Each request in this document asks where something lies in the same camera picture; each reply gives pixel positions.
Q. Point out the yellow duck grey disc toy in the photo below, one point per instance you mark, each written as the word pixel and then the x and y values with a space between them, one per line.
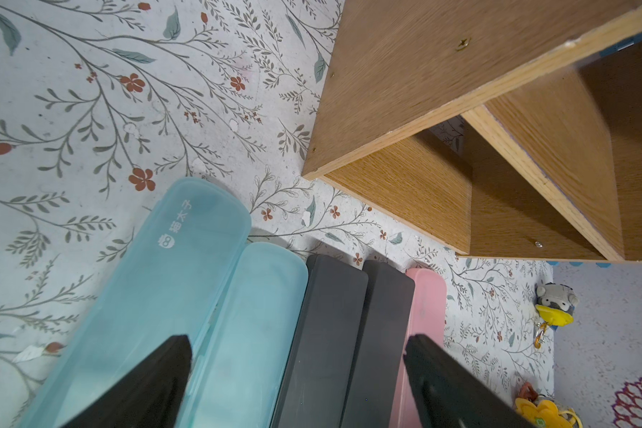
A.
pixel 542 412

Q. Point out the yellow grey keychain toy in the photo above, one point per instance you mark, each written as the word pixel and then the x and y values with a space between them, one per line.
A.
pixel 556 305

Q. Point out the wooden three-tier shelf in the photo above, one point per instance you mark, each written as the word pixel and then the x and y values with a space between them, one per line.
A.
pixel 501 129

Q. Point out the pink pencil case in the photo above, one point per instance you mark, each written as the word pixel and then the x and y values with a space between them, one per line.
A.
pixel 427 316

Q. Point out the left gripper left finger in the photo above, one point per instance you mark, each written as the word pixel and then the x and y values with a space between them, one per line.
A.
pixel 150 395

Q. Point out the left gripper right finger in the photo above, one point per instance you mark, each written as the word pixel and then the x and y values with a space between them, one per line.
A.
pixel 447 395

